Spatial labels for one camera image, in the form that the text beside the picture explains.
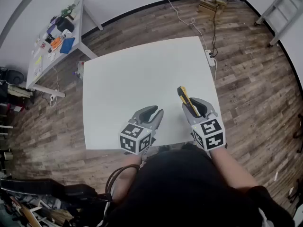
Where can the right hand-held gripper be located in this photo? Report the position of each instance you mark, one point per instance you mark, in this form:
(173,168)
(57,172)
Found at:
(210,133)

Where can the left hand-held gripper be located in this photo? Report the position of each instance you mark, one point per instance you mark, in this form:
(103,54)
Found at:
(132,136)

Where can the yellow black utility knife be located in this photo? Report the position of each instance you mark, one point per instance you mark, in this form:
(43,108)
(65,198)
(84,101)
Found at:
(183,94)

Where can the person's left forearm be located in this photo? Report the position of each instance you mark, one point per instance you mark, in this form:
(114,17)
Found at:
(126,176)

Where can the person's right forearm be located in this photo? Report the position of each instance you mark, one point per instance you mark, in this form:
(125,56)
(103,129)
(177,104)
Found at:
(230,169)

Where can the white power strip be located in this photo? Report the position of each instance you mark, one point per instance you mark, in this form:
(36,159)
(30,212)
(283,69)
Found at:
(53,98)
(210,58)

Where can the person's black shirt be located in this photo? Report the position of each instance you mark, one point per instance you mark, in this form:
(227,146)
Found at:
(184,193)

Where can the clear bottle with red cap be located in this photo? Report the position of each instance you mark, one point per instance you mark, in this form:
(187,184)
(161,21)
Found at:
(81,68)

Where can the wooden crates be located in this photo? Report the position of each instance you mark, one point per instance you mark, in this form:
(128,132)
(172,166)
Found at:
(209,5)

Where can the blue cloth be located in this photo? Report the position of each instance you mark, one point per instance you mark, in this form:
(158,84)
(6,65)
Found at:
(67,45)

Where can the white side table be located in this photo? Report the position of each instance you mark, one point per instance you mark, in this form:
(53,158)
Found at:
(78,32)

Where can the orange packet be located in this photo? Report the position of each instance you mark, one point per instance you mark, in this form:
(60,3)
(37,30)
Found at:
(56,42)

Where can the black round pot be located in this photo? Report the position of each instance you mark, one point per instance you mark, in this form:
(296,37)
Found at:
(65,25)

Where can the yellow sticky note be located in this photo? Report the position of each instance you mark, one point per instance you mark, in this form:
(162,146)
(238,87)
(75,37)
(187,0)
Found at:
(38,60)

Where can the grey metal ladder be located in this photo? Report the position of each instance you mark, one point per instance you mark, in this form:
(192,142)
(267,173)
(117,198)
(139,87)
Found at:
(279,11)

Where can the purple box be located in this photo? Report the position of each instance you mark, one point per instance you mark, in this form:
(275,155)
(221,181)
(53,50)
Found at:
(50,28)

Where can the green potted plant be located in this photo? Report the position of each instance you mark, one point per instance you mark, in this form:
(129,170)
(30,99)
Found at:
(67,11)

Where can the black bag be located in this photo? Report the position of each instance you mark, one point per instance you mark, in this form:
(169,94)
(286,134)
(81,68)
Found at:
(11,75)

